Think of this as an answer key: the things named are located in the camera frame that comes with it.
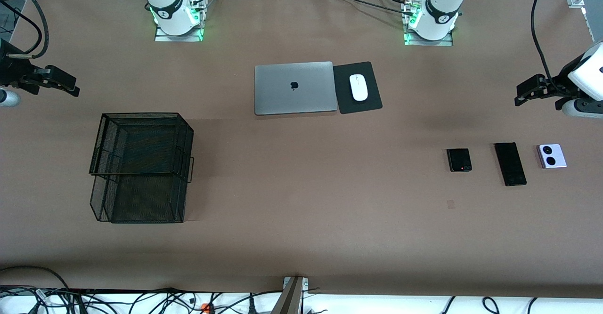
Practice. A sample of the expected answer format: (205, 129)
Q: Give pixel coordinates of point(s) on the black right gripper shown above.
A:
(15, 71)

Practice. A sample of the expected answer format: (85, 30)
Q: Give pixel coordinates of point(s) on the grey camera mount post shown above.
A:
(289, 300)

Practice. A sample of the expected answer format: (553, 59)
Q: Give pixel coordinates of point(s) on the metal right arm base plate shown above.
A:
(179, 38)

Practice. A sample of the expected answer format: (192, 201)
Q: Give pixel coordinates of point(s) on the long black smartphone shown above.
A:
(510, 164)

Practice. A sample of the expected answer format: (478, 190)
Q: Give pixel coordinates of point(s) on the white computer mouse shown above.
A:
(359, 88)

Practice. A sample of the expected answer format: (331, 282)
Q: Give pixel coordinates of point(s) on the black mouse pad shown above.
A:
(344, 102)

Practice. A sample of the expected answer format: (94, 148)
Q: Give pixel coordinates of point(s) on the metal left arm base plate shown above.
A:
(426, 43)

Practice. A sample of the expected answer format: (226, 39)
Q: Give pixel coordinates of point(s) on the lavender flip phone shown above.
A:
(558, 161)

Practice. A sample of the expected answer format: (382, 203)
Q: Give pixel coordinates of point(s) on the aluminium corner bracket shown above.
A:
(575, 1)

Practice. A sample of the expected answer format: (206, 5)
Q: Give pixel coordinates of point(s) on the silver closed laptop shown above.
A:
(282, 97)

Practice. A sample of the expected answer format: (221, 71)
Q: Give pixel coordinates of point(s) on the small black flip phone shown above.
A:
(459, 159)

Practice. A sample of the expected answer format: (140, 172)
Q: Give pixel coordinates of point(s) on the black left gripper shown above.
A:
(558, 85)

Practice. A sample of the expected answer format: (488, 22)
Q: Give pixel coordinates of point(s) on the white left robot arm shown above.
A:
(440, 3)

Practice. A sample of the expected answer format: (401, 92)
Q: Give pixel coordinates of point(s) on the black mesh two-tier tray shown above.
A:
(141, 144)

